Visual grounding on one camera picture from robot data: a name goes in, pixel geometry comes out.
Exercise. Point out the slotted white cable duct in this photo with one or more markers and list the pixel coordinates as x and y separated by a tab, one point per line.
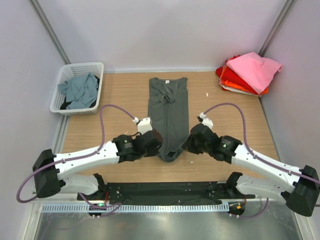
85	208

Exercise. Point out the dark grey t-shirt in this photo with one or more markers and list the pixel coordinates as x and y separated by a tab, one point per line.
168	108

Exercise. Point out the red folded t-shirt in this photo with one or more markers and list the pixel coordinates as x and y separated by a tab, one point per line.
227	74

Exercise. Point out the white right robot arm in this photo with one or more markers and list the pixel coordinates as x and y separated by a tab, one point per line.
297	188

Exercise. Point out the white folded t-shirt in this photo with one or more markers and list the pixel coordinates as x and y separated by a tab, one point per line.
238	91

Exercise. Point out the white plastic basket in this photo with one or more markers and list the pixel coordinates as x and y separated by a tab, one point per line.
72	70

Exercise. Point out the pink folded t-shirt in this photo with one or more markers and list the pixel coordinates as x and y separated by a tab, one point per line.
258	72

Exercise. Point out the right aluminium corner post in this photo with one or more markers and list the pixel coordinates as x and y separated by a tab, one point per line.
277	25

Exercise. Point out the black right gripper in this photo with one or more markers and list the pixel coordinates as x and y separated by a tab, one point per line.
188	146

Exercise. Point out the left aluminium corner post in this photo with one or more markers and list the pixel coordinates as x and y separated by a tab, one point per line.
49	30

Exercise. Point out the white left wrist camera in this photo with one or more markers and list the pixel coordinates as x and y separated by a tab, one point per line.
144	125

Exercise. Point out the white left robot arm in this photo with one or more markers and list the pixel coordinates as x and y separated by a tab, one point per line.
54	173

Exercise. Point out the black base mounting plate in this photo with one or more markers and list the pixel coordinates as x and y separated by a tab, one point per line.
165	193

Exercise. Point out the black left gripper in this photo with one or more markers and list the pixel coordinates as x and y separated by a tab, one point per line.
152	152

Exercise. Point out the light blue t-shirt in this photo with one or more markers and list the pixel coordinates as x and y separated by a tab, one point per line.
80	92

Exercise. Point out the aluminium corner post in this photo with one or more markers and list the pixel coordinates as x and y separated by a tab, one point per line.
49	30
277	25

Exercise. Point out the orange folded t-shirt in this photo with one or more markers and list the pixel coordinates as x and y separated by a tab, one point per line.
238	87

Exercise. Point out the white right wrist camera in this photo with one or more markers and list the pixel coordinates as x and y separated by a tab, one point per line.
203	119

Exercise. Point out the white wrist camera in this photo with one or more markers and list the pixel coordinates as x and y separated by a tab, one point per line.
203	119
144	125

